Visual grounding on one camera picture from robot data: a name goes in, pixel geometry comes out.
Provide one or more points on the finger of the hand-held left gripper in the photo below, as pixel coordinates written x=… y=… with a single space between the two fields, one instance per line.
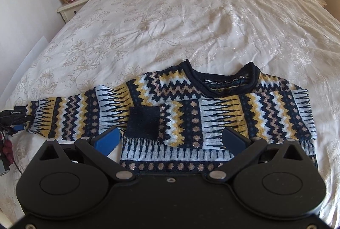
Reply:
x=17 y=128
x=15 y=113

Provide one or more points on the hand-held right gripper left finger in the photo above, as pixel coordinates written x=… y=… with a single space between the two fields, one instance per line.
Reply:
x=107 y=142

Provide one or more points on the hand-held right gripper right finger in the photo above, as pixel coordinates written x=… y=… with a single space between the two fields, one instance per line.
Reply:
x=233 y=141

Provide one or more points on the navy yellow patterned knit sweater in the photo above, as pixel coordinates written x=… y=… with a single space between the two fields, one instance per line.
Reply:
x=186 y=112

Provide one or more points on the cream floral bedspread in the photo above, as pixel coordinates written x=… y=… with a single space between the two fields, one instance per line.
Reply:
x=202 y=19

